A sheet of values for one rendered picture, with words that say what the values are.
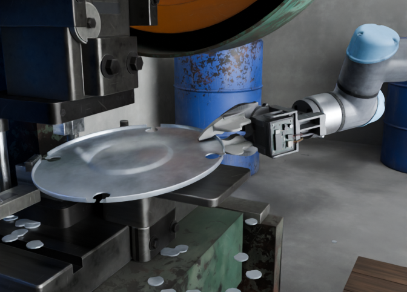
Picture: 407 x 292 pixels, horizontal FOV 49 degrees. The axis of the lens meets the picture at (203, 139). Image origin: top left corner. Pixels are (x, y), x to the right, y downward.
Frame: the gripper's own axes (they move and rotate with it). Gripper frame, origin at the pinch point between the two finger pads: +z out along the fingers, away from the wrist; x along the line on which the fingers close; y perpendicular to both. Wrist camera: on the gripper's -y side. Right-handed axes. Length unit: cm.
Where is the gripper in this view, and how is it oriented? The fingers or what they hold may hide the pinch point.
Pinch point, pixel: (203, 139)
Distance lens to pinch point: 74.6
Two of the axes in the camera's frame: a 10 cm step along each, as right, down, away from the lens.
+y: 4.4, 2.3, -8.7
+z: -8.9, 2.1, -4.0
